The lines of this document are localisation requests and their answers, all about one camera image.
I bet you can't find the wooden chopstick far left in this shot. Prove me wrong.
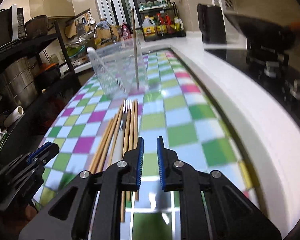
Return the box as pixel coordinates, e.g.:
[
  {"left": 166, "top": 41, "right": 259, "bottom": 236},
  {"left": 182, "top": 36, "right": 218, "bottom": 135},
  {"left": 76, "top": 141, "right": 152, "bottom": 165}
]
[{"left": 89, "top": 118, "right": 113, "bottom": 174}]

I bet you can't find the stainless steel stock pot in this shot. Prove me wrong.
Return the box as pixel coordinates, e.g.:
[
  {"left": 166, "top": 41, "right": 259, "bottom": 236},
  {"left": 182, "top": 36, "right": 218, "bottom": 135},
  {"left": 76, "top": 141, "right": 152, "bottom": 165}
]
[{"left": 0, "top": 57, "right": 37, "bottom": 108}]

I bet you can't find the wooden chopstick beside fork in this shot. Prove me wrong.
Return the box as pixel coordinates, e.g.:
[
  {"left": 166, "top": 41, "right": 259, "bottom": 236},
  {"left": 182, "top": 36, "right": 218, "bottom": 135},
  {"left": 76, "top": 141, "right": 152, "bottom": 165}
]
[{"left": 107, "top": 102, "right": 124, "bottom": 167}]

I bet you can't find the black metal shelf rack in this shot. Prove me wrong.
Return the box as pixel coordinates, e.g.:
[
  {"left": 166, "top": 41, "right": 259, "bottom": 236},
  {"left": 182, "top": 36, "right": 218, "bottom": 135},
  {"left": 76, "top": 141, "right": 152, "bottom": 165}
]
[{"left": 0, "top": 22, "right": 81, "bottom": 164}]

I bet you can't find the wooden chopstick right of fork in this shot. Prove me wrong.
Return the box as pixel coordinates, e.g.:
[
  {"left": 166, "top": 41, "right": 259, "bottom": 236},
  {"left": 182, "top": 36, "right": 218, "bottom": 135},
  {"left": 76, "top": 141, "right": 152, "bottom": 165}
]
[{"left": 121, "top": 100, "right": 134, "bottom": 223}]

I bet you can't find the wooden chopstick rightmost pair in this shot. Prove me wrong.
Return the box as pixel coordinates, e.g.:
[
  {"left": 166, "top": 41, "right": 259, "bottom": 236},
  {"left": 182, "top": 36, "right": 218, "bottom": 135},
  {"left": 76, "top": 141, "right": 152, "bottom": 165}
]
[{"left": 132, "top": 100, "right": 140, "bottom": 201}]

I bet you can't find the checkered colourful table mat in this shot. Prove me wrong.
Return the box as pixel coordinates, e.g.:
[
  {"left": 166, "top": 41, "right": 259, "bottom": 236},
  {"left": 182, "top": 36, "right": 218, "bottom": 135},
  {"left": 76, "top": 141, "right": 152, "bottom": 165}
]
[{"left": 34, "top": 50, "right": 258, "bottom": 239}]

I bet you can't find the white serrated plastic knife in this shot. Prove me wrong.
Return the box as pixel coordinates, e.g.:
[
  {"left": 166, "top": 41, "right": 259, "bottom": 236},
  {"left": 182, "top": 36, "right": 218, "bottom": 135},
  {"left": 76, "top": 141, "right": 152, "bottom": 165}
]
[{"left": 87, "top": 47, "right": 126, "bottom": 98}]

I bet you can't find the clear plastic utensil container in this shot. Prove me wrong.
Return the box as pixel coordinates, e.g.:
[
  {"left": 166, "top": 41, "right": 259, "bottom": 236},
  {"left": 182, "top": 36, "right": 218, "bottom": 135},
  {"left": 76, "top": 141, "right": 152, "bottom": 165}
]
[{"left": 96, "top": 38, "right": 149, "bottom": 99}]

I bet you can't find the metal bowl on shelf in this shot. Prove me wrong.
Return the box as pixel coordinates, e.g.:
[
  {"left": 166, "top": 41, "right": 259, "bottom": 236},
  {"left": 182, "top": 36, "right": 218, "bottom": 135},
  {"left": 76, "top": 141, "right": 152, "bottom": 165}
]
[{"left": 25, "top": 15, "right": 49, "bottom": 39}]

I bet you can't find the microwave oven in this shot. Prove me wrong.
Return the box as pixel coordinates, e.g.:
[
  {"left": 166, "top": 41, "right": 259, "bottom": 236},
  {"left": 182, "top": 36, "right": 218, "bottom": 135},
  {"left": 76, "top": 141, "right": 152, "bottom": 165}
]
[{"left": 0, "top": 4, "right": 27, "bottom": 48}]

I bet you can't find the chopstick standing in container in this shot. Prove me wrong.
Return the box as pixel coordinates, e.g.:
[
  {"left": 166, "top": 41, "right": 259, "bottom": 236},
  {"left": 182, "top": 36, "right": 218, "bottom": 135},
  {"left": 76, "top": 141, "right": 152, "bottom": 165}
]
[{"left": 132, "top": 7, "right": 139, "bottom": 91}]

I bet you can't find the black gas stove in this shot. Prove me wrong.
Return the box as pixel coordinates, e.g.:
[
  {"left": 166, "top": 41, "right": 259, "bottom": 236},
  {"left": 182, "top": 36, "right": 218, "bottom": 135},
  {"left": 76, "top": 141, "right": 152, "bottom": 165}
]
[{"left": 206, "top": 48, "right": 300, "bottom": 125}]

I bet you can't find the yellow oil jug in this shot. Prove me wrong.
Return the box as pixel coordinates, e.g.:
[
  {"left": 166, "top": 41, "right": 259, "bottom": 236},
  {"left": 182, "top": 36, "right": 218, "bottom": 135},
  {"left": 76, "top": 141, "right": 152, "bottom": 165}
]
[{"left": 142, "top": 16, "right": 157, "bottom": 38}]

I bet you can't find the black condiment rack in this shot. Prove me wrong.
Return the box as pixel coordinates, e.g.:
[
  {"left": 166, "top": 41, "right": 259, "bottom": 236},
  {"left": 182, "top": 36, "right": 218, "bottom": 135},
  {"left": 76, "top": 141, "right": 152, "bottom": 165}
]
[{"left": 139, "top": 0, "right": 186, "bottom": 42}]

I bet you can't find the black wok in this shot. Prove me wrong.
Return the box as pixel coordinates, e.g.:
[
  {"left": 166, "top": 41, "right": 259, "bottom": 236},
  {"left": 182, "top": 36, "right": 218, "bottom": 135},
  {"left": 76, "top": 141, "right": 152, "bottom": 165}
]
[{"left": 224, "top": 13, "right": 300, "bottom": 51}]

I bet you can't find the black electric kettle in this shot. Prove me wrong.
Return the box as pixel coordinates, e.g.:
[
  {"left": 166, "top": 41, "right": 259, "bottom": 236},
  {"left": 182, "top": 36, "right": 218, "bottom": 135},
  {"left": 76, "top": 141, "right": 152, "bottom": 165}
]
[{"left": 197, "top": 3, "right": 226, "bottom": 44}]

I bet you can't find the white handled metal fork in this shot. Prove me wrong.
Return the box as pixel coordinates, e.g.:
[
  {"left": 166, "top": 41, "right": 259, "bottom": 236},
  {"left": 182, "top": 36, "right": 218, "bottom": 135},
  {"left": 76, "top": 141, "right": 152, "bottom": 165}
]
[{"left": 112, "top": 100, "right": 132, "bottom": 163}]

